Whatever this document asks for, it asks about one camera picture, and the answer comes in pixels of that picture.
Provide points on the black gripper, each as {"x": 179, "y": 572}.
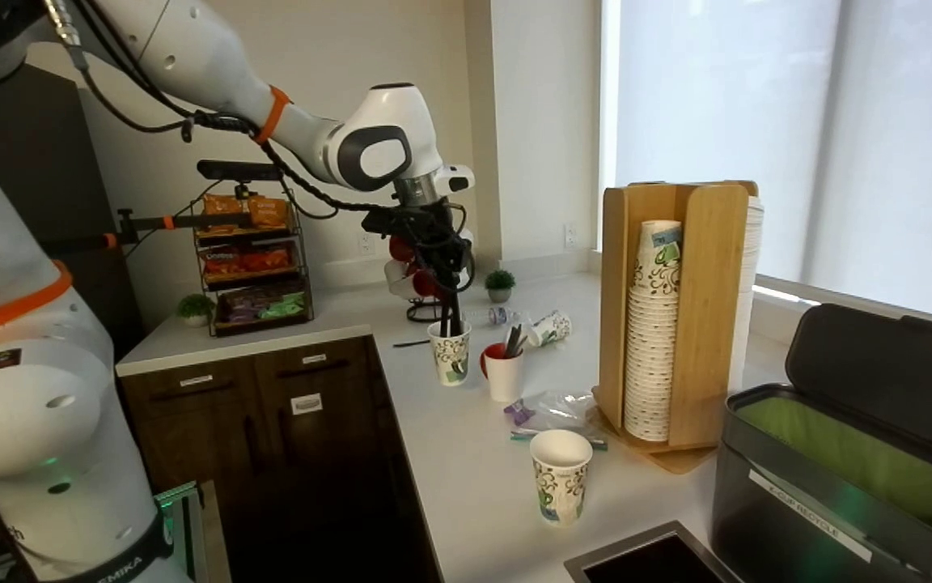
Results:
{"x": 434, "y": 235}

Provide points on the black tongs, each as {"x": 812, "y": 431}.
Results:
{"x": 452, "y": 321}

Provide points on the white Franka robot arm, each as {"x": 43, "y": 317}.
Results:
{"x": 13, "y": 408}

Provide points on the wooden cup dispenser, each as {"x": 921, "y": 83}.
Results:
{"x": 711, "y": 324}

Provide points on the black mug tree stand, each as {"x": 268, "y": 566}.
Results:
{"x": 420, "y": 312}

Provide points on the small potted green plant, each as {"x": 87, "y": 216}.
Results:
{"x": 499, "y": 282}
{"x": 194, "y": 309}

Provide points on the small dark utensil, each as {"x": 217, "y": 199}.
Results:
{"x": 414, "y": 342}

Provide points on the stirrer sticks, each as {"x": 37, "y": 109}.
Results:
{"x": 512, "y": 342}

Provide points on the purple packet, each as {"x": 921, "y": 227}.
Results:
{"x": 520, "y": 411}

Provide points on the clear plastic wrapper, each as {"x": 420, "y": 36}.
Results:
{"x": 564, "y": 408}

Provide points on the white cabinet label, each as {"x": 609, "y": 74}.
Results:
{"x": 305, "y": 404}

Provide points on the stack of floral paper cups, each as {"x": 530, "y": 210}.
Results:
{"x": 650, "y": 344}

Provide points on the dark wood cabinet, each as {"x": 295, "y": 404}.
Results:
{"x": 273, "y": 464}

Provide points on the white roller window blind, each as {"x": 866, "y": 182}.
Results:
{"x": 726, "y": 132}
{"x": 908, "y": 149}

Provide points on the black counter sink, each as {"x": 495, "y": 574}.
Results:
{"x": 647, "y": 560}

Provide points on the steel trash bin black lid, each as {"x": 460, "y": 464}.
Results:
{"x": 790, "y": 505}

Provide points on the black panel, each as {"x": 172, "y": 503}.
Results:
{"x": 33, "y": 196}

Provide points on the green bin liner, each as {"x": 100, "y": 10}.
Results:
{"x": 866, "y": 454}

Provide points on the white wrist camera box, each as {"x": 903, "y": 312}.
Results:
{"x": 458, "y": 179}

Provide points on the black stereo camera bar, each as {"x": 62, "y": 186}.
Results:
{"x": 233, "y": 168}

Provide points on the black camera stand rod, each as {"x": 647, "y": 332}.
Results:
{"x": 147, "y": 226}

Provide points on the robot mounting base frame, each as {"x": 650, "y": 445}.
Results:
{"x": 179, "y": 528}

